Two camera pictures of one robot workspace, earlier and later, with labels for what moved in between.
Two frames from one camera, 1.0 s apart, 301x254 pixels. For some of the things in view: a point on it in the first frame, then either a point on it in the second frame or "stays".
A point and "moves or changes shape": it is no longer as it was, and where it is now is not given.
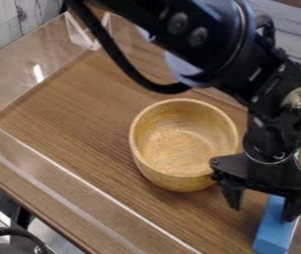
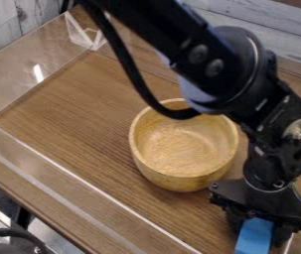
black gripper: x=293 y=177 -> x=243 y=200
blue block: x=275 y=229 moves or changes shape
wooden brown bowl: x=177 y=134 stays
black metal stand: x=22 y=241 stays
